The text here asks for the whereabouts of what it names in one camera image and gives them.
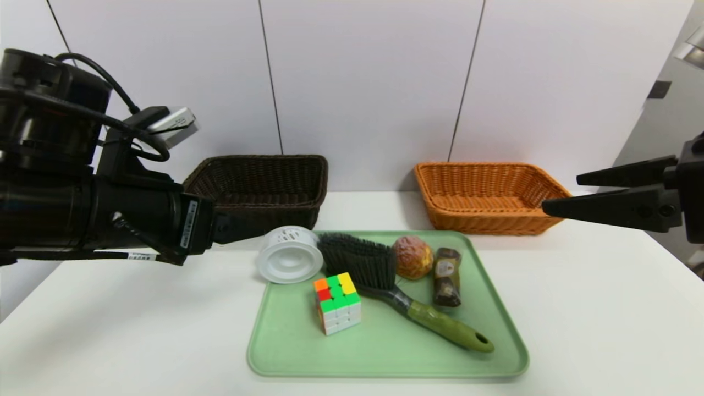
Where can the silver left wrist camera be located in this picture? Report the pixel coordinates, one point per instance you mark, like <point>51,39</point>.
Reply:
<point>173,121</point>

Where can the dark brown wicker basket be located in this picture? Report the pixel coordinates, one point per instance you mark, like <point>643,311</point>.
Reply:
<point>275,187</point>

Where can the colourful puzzle cube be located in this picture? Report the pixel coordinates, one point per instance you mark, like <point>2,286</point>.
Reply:
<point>336,300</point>

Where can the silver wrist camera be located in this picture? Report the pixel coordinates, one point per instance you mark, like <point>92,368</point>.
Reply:
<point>694,48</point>
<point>173,121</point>

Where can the brown background object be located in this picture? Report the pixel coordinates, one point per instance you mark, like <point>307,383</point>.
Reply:
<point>699,269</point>

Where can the round golden bread bun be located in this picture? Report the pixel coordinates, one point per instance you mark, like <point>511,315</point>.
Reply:
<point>412,257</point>

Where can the wrapped chocolate roll snack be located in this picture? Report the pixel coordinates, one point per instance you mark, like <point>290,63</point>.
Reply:
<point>446,275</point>

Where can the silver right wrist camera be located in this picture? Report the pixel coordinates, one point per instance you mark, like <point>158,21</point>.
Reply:
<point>694,48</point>

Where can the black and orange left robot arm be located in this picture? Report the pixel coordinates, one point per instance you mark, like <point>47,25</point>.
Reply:
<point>44,209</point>

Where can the orange wicker basket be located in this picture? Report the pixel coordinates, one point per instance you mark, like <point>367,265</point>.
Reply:
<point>484,220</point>

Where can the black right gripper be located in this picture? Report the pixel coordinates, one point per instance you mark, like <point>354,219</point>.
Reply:
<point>691,187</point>

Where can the light green plastic tray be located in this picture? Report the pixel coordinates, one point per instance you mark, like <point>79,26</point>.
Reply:
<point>385,352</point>

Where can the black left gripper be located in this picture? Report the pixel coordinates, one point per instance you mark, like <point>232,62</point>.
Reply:
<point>193,225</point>

